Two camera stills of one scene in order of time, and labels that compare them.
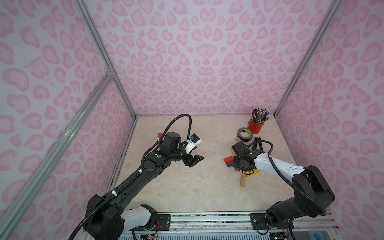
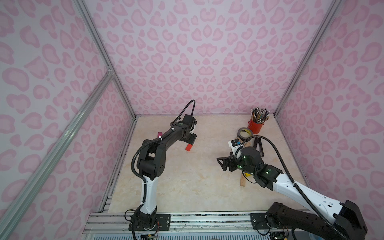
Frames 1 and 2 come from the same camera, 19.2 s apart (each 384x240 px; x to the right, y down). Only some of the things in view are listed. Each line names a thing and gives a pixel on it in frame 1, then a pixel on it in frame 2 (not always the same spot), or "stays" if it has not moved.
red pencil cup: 255,127 stays
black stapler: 258,145 stays
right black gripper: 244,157 → 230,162
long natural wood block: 242,179 stays
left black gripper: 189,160 → 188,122
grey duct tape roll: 245,134 stays
